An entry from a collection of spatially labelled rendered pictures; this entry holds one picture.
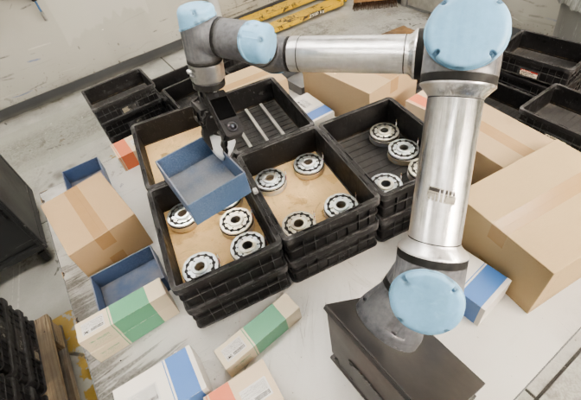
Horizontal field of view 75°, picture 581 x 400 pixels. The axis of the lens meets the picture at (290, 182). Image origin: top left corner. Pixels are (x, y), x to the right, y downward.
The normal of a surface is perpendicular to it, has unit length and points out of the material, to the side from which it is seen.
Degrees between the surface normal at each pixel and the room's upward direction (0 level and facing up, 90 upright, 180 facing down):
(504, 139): 0
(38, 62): 90
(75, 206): 0
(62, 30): 90
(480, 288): 0
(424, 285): 59
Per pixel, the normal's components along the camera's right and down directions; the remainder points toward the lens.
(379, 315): -0.49, -0.37
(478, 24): -0.33, -0.02
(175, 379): -0.13, -0.70
